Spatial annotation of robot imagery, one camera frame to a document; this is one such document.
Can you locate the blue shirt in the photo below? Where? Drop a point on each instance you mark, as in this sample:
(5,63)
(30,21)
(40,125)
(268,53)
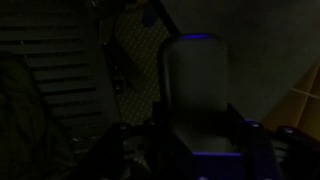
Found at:
(33,146)

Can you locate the black mesh office chair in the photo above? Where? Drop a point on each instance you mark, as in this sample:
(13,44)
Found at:
(86,89)

